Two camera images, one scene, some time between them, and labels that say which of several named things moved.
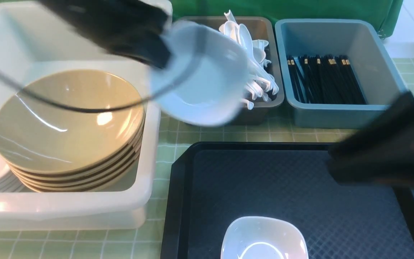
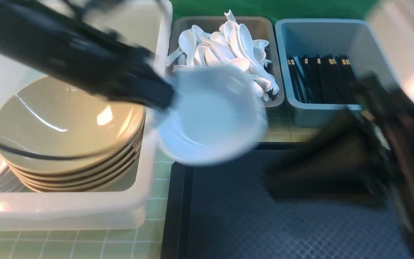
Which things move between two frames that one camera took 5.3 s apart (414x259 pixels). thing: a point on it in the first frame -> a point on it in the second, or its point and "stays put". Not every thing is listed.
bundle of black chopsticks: (326, 79) stays put
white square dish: (262, 237) -> (219, 117)
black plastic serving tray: (208, 184) stays put
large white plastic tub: (17, 42) stays put
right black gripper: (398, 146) -> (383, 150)
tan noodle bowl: (70, 122) stays put
